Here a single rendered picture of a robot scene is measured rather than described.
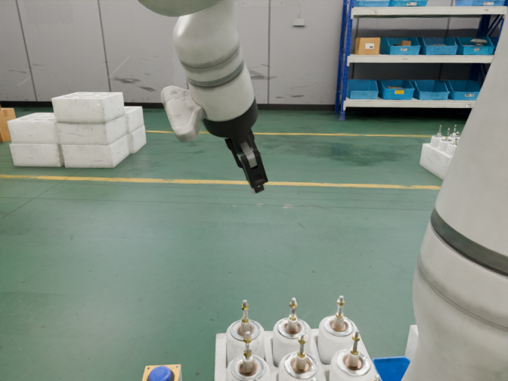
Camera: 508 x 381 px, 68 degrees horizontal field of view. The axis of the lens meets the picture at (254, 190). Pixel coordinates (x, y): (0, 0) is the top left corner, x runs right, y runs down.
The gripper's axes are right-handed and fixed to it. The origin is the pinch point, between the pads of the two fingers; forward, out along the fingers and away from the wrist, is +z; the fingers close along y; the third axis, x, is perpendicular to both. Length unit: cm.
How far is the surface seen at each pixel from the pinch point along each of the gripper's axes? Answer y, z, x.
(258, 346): -12, 50, 13
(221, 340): -5, 57, 22
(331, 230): 48, 136, -38
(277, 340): -13, 51, 8
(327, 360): -21, 58, -2
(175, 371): -14.6, 31.6, 27.9
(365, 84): 314, 325, -232
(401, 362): -27, 72, -21
